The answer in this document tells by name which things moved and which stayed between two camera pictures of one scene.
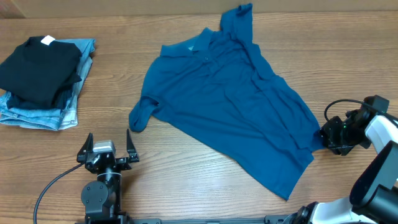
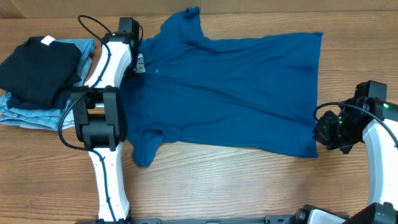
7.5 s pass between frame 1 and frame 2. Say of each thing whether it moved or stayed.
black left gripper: moved
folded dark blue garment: stayed
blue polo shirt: moved
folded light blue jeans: stayed
